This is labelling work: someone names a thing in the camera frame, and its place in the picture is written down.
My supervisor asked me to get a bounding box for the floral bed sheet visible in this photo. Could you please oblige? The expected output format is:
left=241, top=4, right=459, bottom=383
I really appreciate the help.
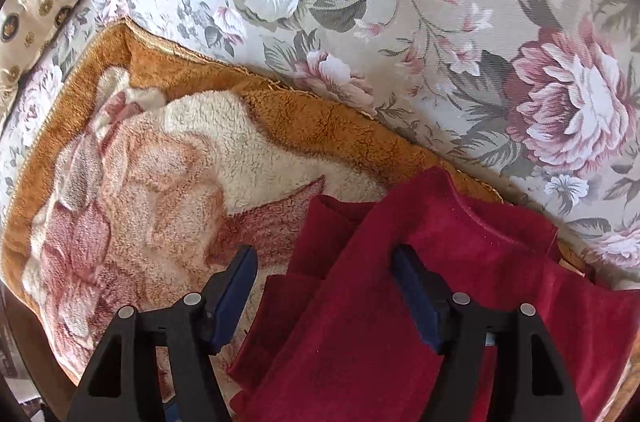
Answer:
left=1, top=0, right=639, bottom=289

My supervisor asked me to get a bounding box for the dark red sweater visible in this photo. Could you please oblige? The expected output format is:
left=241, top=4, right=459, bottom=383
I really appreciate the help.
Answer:
left=229, top=169, right=639, bottom=421

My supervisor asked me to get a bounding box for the orange floral plush blanket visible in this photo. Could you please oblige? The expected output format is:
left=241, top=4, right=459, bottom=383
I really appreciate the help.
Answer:
left=0, top=17, right=640, bottom=422

